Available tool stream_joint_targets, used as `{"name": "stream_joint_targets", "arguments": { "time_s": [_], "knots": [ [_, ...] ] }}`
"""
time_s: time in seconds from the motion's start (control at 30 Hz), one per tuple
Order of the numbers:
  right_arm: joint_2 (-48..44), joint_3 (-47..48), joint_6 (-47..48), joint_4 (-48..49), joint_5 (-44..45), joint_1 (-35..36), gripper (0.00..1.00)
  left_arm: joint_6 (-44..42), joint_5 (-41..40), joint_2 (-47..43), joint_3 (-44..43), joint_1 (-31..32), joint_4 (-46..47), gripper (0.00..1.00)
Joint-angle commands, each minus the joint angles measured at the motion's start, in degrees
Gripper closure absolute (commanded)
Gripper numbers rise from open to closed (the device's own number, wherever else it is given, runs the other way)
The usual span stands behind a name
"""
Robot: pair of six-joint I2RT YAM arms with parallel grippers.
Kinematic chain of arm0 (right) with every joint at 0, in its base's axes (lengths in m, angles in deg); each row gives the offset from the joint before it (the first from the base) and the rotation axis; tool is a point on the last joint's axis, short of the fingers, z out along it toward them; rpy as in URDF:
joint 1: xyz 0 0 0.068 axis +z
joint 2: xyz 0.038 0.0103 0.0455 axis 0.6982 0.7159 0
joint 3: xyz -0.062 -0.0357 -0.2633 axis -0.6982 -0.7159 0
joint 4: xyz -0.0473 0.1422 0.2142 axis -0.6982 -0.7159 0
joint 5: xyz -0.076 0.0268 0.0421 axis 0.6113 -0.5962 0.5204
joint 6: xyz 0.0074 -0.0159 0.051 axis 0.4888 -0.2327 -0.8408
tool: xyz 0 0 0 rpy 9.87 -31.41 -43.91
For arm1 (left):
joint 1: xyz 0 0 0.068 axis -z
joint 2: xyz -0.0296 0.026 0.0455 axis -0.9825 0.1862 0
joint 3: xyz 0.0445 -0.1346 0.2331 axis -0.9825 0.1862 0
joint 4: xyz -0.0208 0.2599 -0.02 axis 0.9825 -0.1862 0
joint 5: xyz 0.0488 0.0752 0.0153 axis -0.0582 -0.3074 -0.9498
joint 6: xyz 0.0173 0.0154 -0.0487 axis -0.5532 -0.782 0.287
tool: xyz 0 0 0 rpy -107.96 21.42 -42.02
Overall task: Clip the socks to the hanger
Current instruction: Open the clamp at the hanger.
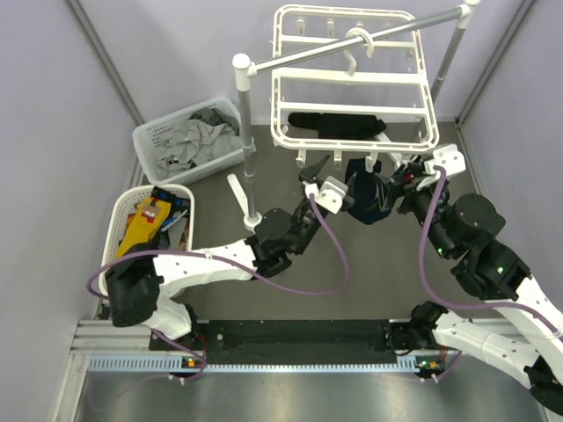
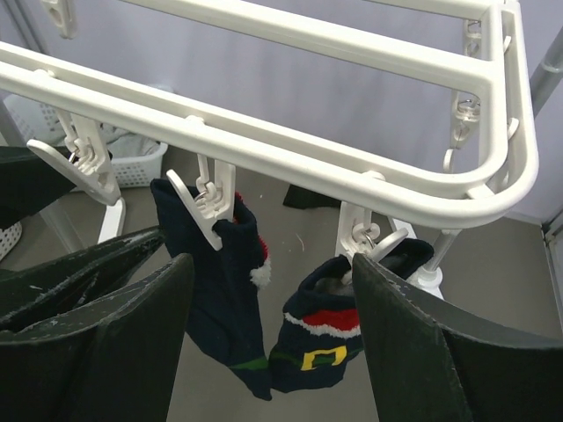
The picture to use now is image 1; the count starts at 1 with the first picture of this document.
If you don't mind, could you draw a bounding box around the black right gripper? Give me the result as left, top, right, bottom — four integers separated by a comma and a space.
374, 162, 453, 258

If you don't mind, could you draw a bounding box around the navy santa sock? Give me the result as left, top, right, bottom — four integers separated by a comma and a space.
345, 158, 391, 225

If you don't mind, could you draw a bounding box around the white clip sock hanger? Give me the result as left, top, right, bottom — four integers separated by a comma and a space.
270, 4, 440, 168

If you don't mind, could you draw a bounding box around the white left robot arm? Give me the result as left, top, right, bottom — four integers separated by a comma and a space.
105, 159, 356, 349

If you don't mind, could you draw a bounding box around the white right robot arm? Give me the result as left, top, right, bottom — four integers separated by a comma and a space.
372, 164, 562, 414

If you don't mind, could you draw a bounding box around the black garment on floor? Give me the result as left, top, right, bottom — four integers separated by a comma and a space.
288, 113, 387, 141

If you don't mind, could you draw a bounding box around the grey white drying rack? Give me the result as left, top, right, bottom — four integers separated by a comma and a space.
229, 1, 478, 231

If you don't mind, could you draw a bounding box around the grey clothes pile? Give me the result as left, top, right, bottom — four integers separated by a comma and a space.
156, 107, 242, 178

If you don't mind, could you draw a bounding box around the black blue patterned sock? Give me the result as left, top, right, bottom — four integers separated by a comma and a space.
151, 186, 191, 232

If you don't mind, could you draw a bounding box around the yellow bear sock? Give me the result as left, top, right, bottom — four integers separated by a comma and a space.
115, 197, 172, 258

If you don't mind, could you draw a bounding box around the white rectangular laundry basket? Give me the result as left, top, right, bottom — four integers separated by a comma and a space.
133, 98, 243, 186

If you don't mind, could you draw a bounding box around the white oval sock basket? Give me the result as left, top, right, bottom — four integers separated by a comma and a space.
99, 183, 196, 304

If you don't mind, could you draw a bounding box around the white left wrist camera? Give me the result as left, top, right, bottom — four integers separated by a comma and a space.
303, 176, 348, 215

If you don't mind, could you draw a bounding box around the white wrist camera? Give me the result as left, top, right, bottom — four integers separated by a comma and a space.
416, 143, 466, 191
303, 176, 348, 215

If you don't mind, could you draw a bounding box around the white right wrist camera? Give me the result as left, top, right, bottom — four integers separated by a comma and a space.
416, 143, 466, 191

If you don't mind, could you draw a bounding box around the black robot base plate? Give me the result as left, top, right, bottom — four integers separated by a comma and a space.
177, 320, 415, 364

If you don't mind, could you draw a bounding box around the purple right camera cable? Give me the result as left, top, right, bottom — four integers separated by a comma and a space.
416, 164, 563, 384

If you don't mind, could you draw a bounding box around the purple camera cable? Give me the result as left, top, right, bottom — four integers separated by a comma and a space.
416, 164, 563, 384
85, 193, 351, 386

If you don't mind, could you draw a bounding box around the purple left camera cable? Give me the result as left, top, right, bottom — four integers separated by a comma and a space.
85, 193, 351, 386

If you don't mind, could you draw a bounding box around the grey slotted cable duct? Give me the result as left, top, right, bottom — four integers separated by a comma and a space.
88, 355, 445, 374

